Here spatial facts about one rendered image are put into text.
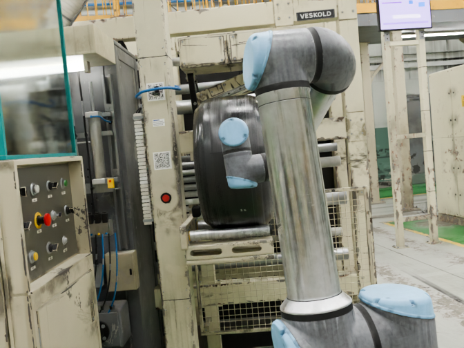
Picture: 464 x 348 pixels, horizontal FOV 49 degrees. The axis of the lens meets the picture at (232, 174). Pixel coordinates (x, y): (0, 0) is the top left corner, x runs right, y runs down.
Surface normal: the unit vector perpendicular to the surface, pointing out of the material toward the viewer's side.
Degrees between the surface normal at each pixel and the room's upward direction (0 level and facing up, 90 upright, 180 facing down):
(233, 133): 78
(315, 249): 85
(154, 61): 90
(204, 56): 90
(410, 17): 90
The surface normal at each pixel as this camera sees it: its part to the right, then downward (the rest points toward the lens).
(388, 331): 0.13, -0.44
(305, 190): 0.15, -0.04
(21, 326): -0.04, 0.06
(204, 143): -0.33, -0.26
